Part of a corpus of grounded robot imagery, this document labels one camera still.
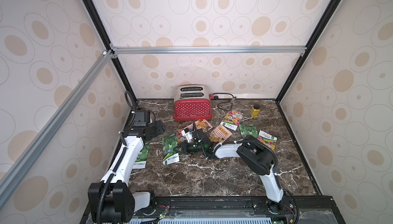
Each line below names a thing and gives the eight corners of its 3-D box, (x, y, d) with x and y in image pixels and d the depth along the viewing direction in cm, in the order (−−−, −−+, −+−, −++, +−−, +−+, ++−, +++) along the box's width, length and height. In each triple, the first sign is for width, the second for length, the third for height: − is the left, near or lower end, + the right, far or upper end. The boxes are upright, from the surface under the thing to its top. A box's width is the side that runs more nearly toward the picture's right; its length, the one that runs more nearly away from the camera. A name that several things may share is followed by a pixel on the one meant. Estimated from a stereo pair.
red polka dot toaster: (176, 121, 109) (173, 103, 95) (179, 96, 125) (177, 77, 111) (209, 121, 109) (211, 103, 95) (208, 96, 125) (209, 77, 111)
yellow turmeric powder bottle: (250, 118, 111) (254, 109, 104) (249, 113, 114) (253, 104, 107) (256, 118, 111) (260, 109, 104) (255, 113, 114) (259, 104, 107)
